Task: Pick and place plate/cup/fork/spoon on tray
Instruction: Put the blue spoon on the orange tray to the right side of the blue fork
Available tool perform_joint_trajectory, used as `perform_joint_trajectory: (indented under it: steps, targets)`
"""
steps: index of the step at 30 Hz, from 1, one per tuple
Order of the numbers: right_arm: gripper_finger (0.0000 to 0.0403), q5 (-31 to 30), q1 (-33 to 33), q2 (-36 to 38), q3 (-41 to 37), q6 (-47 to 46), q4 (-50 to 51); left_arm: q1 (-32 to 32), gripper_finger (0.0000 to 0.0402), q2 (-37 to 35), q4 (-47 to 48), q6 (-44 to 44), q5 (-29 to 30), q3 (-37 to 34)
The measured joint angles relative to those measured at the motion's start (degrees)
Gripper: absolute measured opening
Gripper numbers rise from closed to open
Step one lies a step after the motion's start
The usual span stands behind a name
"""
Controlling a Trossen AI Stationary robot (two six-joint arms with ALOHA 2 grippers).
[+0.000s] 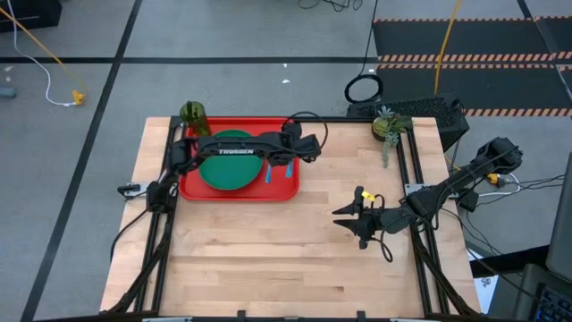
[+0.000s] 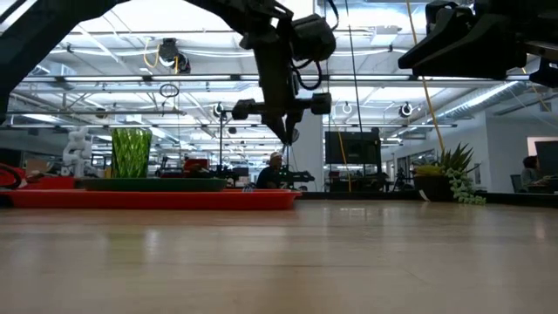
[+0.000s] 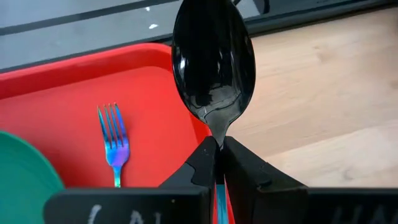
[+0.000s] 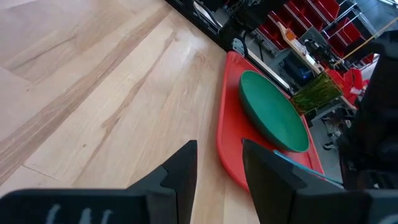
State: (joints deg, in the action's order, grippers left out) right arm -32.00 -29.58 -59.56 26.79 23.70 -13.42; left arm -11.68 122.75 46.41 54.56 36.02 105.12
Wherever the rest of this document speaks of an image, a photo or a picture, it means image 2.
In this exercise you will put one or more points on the black aluminium table frame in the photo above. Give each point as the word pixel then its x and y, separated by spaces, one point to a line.
pixel 357 195

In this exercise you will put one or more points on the red plastic tray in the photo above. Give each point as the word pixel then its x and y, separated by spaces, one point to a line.
pixel 174 201

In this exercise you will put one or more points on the silver ventilation duct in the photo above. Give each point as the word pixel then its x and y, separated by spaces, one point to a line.
pixel 488 98

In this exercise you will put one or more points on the white square column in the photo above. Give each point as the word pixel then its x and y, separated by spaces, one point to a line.
pixel 311 152

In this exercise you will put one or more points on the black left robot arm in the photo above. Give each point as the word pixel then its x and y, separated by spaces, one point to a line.
pixel 35 35

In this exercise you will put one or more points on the red background trays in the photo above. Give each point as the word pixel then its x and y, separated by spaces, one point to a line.
pixel 196 165

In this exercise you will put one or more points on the green translucent plastic cup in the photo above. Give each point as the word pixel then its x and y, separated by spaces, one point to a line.
pixel 131 152

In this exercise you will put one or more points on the red low object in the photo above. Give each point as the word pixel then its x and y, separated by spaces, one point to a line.
pixel 50 183

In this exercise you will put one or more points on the black background robot arm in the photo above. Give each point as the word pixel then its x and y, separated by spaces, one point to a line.
pixel 301 176

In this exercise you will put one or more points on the black monitor on stand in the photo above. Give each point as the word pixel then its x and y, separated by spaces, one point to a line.
pixel 353 148

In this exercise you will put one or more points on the black metal frame rig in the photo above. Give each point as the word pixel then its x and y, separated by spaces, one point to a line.
pixel 221 139

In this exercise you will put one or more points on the long ceiling light bar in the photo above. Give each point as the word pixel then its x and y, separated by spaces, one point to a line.
pixel 174 79

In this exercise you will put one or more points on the white robot figure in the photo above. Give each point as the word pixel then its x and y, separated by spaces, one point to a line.
pixel 77 152

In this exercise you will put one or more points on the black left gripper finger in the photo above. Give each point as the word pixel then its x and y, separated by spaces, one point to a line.
pixel 294 121
pixel 279 126

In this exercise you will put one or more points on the red round object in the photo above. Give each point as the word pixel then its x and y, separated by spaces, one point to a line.
pixel 6 179

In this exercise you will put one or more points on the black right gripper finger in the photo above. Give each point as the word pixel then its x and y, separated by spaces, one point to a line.
pixel 479 48
pixel 471 75

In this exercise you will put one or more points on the green plastic plate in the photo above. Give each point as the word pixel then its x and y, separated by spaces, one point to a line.
pixel 152 185

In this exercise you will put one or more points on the black desk monitor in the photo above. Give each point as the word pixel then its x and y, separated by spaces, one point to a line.
pixel 548 157

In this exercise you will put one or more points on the potted succulent plant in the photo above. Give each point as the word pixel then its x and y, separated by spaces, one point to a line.
pixel 436 185

